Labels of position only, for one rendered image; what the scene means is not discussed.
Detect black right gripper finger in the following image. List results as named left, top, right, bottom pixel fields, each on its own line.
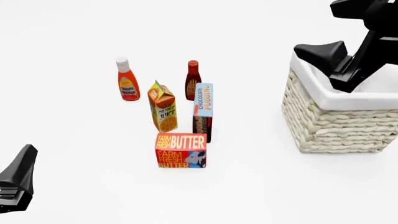
left=293, top=40, right=354, bottom=73
left=330, top=0, right=371, bottom=19

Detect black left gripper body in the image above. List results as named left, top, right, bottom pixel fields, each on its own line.
left=0, top=180, right=34, bottom=215

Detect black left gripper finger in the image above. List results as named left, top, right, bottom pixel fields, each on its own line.
left=0, top=144, right=39, bottom=195

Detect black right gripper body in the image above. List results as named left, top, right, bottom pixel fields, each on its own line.
left=328, top=29, right=384, bottom=93

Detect wicker basket with white liner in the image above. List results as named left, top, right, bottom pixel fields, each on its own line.
left=281, top=50, right=398, bottom=154

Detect red butter box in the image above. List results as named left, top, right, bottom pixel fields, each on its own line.
left=154, top=132, right=208, bottom=169

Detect chocolate pudding box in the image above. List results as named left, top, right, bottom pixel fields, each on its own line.
left=192, top=82, right=214, bottom=144

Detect tomato ketchup bottle white cap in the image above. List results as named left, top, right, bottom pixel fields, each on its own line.
left=115, top=56, right=141, bottom=101

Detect dark sauce bottle red cap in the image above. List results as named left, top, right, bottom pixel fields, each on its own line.
left=185, top=60, right=202, bottom=101

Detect orange juice carton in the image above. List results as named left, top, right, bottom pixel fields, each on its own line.
left=147, top=80, right=179, bottom=133

